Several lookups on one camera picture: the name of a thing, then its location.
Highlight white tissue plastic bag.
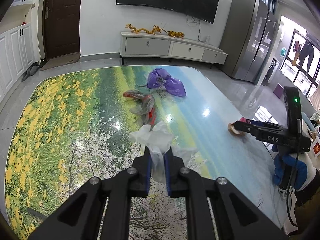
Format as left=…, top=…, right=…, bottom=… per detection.
left=129, top=121, right=198, bottom=183

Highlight purple plastic bag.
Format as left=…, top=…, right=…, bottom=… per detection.
left=146, top=68, right=187, bottom=97

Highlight right gloved hand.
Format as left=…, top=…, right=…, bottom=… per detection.
left=272, top=146, right=319, bottom=194

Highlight purple stool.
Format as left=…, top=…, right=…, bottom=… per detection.
left=273, top=83, right=284, bottom=99

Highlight washing machine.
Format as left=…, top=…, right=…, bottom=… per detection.
left=262, top=58, right=279, bottom=86

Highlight grey double door refrigerator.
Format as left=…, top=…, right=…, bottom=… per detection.
left=220, top=0, right=277, bottom=83

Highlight golden tiger ornament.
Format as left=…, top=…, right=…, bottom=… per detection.
left=167, top=30, right=184, bottom=39

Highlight grey slippers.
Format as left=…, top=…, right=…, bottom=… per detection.
left=22, top=59, right=48, bottom=82

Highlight brown door mat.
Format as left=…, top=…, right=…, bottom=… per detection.
left=40, top=52, right=80, bottom=71

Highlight golden dragon ornament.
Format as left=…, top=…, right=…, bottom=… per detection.
left=125, top=24, right=166, bottom=35

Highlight white TV cabinet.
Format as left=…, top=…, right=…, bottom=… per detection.
left=119, top=32, right=227, bottom=64

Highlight white shoe cabinet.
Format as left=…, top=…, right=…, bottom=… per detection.
left=1, top=0, right=35, bottom=101

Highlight dark brown entrance door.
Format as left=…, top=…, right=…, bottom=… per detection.
left=43, top=0, right=81, bottom=59

